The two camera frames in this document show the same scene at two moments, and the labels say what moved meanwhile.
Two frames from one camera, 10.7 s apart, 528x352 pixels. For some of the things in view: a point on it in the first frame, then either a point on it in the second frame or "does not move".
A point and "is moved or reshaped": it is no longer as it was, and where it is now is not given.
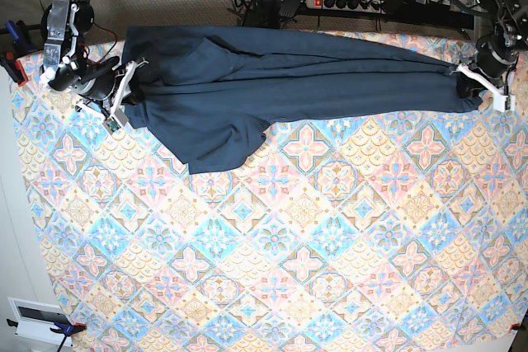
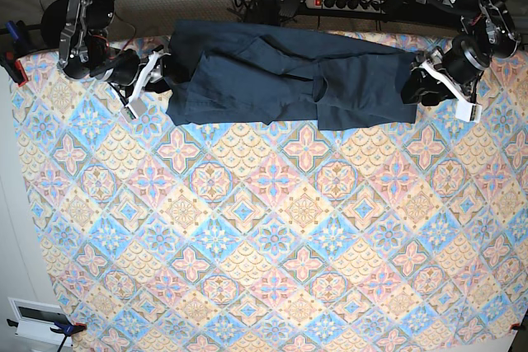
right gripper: (495, 58) → (459, 67)
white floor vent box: (35, 321) does not move
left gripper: (106, 88) → (128, 73)
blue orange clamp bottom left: (67, 330) does not move
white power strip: (354, 4) does not move
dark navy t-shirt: (214, 91) is moved or reshaped
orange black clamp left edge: (14, 67) does not move
